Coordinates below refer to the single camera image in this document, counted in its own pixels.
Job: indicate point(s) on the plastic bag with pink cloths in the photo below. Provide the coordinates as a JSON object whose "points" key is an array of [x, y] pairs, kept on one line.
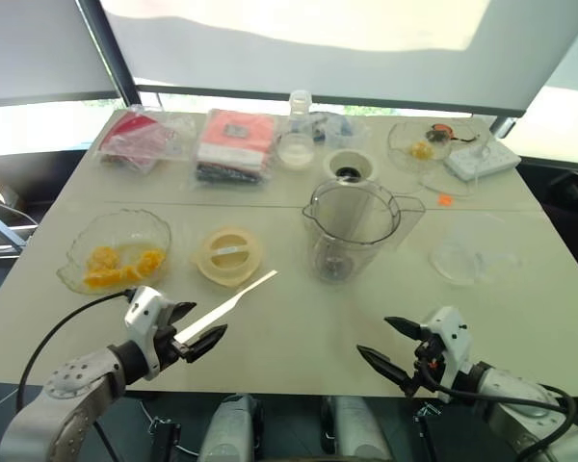
{"points": [[233, 144]]}

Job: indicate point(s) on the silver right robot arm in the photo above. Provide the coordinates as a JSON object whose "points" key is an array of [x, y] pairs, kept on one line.
{"points": [[515, 391]]}

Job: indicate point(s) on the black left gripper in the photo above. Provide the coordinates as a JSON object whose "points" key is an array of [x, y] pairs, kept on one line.
{"points": [[169, 344]]}

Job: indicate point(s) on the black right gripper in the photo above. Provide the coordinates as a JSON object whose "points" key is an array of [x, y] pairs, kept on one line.
{"points": [[426, 361]]}

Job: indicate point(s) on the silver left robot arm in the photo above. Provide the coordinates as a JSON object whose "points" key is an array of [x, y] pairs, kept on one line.
{"points": [[67, 385]]}

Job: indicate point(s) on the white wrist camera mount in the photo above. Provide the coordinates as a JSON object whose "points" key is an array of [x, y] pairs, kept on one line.
{"points": [[144, 308], [455, 337]]}

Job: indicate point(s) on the clear flask with white liquid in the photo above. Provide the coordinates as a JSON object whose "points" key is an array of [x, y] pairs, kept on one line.
{"points": [[296, 155]]}

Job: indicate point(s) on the white blender base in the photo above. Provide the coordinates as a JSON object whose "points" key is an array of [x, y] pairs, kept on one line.
{"points": [[333, 163]]}

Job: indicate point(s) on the white roller blind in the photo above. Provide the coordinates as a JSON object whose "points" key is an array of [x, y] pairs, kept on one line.
{"points": [[34, 48], [347, 62]]}

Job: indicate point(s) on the orange and black gadget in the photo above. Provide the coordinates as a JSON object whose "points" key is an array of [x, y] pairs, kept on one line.
{"points": [[439, 132]]}

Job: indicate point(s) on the plastic bag with red items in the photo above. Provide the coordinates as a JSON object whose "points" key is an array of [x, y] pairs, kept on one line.
{"points": [[135, 139]]}

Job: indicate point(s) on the white power strip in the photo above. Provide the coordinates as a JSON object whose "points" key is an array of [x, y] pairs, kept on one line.
{"points": [[481, 163]]}

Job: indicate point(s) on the small orange scrap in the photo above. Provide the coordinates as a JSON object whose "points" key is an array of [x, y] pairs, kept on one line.
{"points": [[444, 199]]}

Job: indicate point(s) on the clear blender jar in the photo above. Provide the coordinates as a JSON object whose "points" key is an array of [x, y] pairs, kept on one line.
{"points": [[347, 250]]}

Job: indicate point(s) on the black window post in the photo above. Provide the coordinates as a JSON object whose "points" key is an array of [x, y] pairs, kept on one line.
{"points": [[111, 53]]}

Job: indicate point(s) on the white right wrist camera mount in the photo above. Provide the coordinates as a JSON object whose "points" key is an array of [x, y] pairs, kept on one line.
{"points": [[455, 337]]}

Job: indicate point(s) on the grey rounded shape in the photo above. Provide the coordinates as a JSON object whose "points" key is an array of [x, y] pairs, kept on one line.
{"points": [[356, 428], [231, 428]]}

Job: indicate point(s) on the clear glass fruit bowl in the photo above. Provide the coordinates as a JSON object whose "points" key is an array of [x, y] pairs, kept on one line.
{"points": [[125, 226]]}

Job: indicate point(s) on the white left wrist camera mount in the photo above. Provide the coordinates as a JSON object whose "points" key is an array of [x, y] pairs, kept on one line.
{"points": [[144, 308]]}

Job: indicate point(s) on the white plastic spatula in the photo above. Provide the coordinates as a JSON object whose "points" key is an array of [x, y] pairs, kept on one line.
{"points": [[231, 303]]}

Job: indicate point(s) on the cream blender lid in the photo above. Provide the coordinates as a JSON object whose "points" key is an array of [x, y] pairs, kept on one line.
{"points": [[212, 270]]}

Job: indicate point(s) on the clear plastic measuring cup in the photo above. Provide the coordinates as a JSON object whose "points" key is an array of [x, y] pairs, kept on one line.
{"points": [[462, 250]]}

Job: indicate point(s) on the orange fruit piece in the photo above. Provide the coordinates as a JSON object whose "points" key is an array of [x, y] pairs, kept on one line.
{"points": [[111, 279], [104, 256], [150, 262]]}

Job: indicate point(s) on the clear plastic beaker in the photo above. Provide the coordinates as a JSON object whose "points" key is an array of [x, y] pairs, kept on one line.
{"points": [[349, 137]]}

